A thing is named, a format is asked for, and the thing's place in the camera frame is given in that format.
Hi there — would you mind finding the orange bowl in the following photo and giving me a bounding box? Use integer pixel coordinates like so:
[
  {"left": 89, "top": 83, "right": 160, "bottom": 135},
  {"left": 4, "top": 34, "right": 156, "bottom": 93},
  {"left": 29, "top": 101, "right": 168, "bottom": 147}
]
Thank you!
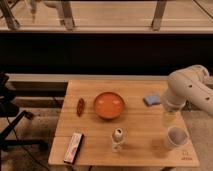
[{"left": 93, "top": 92, "right": 125, "bottom": 120}]

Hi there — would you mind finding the wooden table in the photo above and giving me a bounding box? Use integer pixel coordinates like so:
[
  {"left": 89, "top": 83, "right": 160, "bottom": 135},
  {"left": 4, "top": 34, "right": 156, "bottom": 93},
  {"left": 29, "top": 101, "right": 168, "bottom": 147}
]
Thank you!
[{"left": 49, "top": 80, "right": 199, "bottom": 167}]

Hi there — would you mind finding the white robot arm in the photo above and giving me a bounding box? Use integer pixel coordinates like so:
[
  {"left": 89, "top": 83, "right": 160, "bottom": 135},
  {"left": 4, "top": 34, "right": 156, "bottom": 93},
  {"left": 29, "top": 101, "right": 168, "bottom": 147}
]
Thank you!
[{"left": 161, "top": 65, "right": 213, "bottom": 126}]

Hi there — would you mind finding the black tripod stand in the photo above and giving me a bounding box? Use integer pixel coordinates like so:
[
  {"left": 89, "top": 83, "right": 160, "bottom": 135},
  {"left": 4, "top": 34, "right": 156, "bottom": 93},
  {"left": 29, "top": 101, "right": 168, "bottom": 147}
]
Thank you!
[{"left": 0, "top": 72, "right": 48, "bottom": 151}]

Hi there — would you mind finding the small white bottle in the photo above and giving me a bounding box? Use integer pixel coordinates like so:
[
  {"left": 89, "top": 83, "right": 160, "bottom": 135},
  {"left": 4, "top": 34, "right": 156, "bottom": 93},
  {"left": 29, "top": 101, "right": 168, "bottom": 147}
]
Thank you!
[{"left": 111, "top": 128, "right": 124, "bottom": 152}]

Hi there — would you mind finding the white rectangular box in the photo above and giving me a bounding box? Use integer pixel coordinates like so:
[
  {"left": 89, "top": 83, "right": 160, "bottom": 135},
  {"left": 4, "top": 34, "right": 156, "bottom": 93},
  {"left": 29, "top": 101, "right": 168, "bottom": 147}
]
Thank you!
[{"left": 64, "top": 132, "right": 84, "bottom": 164}]

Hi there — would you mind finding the white ceramic cup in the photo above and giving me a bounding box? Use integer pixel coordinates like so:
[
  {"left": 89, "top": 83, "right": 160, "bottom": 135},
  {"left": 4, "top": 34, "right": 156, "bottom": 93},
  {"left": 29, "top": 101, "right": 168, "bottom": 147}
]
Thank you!
[{"left": 164, "top": 126, "right": 189, "bottom": 150}]

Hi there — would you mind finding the metal railing frame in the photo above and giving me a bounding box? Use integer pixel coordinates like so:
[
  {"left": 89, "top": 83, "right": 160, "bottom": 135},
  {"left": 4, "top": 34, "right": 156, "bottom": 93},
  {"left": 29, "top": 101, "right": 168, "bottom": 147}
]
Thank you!
[{"left": 0, "top": 0, "right": 213, "bottom": 34}]

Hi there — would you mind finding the blue sponge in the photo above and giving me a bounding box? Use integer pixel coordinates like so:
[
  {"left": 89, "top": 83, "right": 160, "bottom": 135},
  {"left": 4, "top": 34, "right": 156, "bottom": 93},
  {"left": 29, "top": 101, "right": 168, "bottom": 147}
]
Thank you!
[{"left": 143, "top": 94, "right": 161, "bottom": 106}]

